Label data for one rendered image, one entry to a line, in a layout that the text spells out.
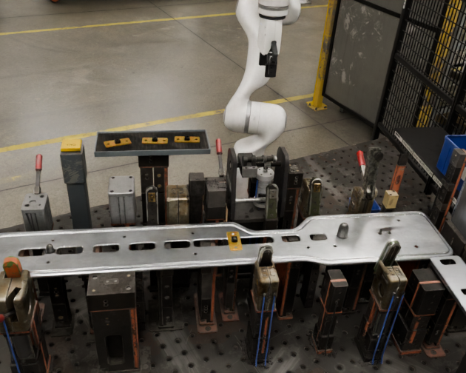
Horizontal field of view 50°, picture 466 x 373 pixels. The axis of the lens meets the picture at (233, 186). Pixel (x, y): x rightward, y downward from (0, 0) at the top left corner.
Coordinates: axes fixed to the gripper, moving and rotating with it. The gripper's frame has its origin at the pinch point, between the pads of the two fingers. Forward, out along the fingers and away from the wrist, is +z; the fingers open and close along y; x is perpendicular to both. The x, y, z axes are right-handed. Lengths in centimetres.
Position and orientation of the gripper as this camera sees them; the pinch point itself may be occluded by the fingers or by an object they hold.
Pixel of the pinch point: (267, 67)
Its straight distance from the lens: 152.5
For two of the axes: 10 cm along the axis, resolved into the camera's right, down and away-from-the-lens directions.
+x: 9.9, -0.3, 1.5
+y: 1.5, 5.6, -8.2
